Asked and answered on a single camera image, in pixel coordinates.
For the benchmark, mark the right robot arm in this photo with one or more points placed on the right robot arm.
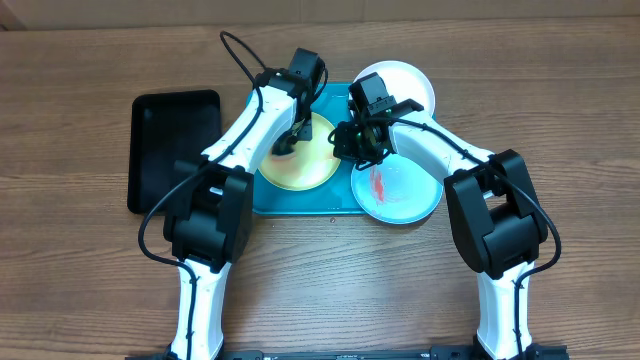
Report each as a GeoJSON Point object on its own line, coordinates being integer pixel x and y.
{"type": "Point", "coordinates": [497, 222]}

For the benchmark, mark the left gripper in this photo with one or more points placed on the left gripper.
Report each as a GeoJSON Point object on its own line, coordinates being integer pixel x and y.
{"type": "Point", "coordinates": [305, 134]}

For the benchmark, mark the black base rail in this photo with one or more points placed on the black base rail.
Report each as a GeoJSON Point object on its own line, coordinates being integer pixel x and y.
{"type": "Point", "coordinates": [449, 352]}

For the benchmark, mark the white plate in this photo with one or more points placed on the white plate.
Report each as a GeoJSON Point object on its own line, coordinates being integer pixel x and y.
{"type": "Point", "coordinates": [404, 81]}

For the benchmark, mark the black plastic tray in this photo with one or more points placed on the black plastic tray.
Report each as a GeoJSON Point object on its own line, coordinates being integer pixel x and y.
{"type": "Point", "coordinates": [165, 128]}

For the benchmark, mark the green and pink sponge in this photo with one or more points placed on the green and pink sponge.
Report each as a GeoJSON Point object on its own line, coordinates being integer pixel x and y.
{"type": "Point", "coordinates": [282, 150]}

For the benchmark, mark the light blue plate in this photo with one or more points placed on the light blue plate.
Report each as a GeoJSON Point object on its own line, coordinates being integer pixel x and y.
{"type": "Point", "coordinates": [397, 191]}

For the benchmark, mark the yellow-green rimmed plate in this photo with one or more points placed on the yellow-green rimmed plate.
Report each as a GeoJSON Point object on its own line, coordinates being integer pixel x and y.
{"type": "Point", "coordinates": [309, 165]}

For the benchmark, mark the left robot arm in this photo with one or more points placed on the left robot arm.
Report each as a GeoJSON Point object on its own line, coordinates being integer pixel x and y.
{"type": "Point", "coordinates": [209, 212]}

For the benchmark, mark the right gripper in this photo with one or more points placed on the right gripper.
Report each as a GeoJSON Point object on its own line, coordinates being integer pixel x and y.
{"type": "Point", "coordinates": [346, 152]}

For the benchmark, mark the teal plastic tray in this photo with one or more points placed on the teal plastic tray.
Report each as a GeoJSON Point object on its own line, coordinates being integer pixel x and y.
{"type": "Point", "coordinates": [333, 197]}

